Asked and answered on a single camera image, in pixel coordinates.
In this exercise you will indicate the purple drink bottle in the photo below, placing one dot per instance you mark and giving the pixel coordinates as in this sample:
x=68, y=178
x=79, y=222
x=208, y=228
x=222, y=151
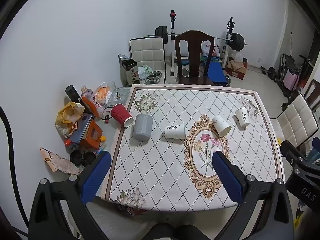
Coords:
x=86, y=93

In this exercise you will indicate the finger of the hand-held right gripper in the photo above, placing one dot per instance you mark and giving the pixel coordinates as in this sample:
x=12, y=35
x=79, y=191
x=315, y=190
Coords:
x=291, y=152

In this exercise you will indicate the orange drink bottle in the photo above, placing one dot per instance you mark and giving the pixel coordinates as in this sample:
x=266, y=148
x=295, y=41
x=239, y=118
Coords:
x=93, y=104

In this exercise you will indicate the dark wooden chair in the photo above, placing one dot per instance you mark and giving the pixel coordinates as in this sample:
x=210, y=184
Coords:
x=193, y=55
x=313, y=90

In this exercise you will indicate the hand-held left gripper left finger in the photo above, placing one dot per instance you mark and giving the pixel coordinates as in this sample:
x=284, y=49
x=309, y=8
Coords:
x=97, y=177

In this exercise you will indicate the yellow plastic bag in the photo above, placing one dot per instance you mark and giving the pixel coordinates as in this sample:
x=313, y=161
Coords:
x=66, y=116

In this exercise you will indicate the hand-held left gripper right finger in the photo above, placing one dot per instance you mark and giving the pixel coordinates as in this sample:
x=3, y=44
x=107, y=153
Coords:
x=226, y=177

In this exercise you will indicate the printed gift bag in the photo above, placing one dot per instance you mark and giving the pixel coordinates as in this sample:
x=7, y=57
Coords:
x=128, y=76

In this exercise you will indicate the grey plastic cup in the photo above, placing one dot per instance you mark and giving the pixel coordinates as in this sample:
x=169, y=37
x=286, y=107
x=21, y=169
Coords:
x=142, y=128

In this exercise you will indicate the stainless steel bowls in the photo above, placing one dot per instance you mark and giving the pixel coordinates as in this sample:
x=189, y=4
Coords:
x=153, y=77

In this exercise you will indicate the printed paper leaflet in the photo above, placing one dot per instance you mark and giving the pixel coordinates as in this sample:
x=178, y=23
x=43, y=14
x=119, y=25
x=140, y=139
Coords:
x=57, y=161

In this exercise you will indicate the brown cardboard box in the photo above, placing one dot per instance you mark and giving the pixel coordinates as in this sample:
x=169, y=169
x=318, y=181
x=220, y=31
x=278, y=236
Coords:
x=237, y=71

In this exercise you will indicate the blue weight bench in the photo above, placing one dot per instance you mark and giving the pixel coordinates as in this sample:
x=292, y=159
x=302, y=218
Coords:
x=216, y=72

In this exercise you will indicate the black round lid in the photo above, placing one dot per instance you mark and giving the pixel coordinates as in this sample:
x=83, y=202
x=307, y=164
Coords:
x=76, y=158
x=88, y=159

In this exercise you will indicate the clear plastic container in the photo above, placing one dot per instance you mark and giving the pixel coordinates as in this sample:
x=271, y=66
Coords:
x=120, y=95

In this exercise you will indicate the clear bag of oranges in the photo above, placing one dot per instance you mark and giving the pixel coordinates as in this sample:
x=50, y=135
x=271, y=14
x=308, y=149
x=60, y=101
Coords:
x=102, y=93

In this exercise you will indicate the black plate barbell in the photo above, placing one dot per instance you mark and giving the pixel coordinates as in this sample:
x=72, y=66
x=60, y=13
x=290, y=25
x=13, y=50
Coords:
x=236, y=41

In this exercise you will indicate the white cushioned chair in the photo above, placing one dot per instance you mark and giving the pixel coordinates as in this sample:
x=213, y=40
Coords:
x=147, y=52
x=295, y=120

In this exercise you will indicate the white printed plastic bag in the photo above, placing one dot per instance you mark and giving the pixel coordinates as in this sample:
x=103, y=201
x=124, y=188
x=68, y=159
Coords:
x=207, y=47

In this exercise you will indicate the clear plastic bag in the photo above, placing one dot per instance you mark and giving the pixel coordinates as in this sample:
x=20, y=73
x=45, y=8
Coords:
x=236, y=56

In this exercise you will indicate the black thermos bottle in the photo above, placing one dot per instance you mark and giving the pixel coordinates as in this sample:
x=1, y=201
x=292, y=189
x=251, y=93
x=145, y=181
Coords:
x=72, y=93

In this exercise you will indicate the pink suitcase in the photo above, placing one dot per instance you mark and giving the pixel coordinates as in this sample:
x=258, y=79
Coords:
x=291, y=78

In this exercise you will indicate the floral diamond-pattern tablecloth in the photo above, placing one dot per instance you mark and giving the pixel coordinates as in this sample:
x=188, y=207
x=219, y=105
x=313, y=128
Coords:
x=162, y=170

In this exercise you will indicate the orange cardboard box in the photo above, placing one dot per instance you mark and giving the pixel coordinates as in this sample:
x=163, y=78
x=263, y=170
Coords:
x=92, y=135

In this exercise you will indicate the blue grey laptop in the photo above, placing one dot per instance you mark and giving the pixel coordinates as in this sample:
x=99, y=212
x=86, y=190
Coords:
x=81, y=127

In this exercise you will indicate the plain white paper cup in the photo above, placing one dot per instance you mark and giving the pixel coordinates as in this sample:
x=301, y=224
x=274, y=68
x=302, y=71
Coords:
x=221, y=125

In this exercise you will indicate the green white plastic bag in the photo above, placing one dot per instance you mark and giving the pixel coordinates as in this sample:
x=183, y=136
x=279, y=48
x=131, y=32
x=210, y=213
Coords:
x=144, y=72

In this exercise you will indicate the white printed paper cup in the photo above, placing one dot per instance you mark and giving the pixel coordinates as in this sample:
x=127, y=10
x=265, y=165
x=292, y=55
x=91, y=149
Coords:
x=242, y=117
x=175, y=131

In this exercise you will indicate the red ribbed paper cup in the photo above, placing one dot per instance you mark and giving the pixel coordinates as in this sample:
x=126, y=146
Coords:
x=118, y=113

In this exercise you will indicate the black folding trolley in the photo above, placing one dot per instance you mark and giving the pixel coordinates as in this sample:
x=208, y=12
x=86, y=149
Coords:
x=303, y=65

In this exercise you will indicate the black dumbbell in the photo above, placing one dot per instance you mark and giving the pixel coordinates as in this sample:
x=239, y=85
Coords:
x=267, y=71

